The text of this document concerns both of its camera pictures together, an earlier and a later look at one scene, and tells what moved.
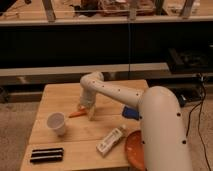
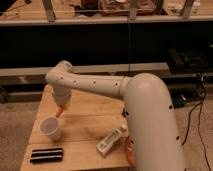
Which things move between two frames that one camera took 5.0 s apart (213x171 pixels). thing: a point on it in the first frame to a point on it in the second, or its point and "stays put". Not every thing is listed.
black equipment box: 189,61 stays put
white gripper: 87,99 to 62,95
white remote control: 109,140 stays put
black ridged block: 47,155 stays put
